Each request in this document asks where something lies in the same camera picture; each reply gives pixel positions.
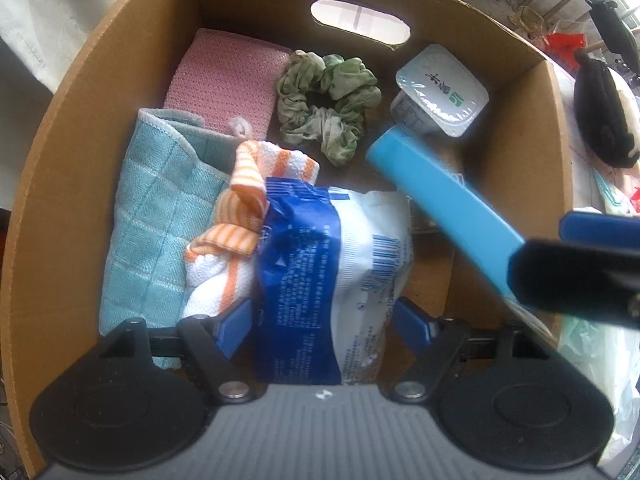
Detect pink knitted cloth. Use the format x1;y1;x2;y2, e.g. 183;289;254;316
164;28;292;139

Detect blue white tissue packet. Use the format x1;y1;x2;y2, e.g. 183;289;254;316
252;176;416;387

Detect black haired plush doll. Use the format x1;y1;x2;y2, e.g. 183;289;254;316
572;50;640;169

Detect blue carton box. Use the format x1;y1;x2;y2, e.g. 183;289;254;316
366;126;527;307

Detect teal checked cloth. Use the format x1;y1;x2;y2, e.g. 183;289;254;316
99;107;242;369

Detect green white scrunchie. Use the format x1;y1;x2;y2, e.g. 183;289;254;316
275;50;382;168

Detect orange striped white towel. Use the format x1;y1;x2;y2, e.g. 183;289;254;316
180;140;321;322

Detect red plastic bag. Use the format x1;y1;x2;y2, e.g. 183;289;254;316
544;32;587;55

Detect black hanging bag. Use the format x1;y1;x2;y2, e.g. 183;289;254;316
586;0;640;57

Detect pale blue plastic bag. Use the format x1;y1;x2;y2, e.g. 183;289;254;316
556;317;640;467

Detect brown cardboard box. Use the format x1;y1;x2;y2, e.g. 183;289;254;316
0;0;574;478

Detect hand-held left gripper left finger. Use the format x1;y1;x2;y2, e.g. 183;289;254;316
100;299;256;404

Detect white fabric sheet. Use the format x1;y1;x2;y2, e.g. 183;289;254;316
0;0;168;93

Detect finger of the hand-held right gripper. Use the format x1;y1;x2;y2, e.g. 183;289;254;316
507;239;640;330
559;211;640;243

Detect white yogurt cup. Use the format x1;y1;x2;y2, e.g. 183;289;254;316
390;43;489;139

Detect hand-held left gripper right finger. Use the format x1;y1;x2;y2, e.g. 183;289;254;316
392;297;552;404

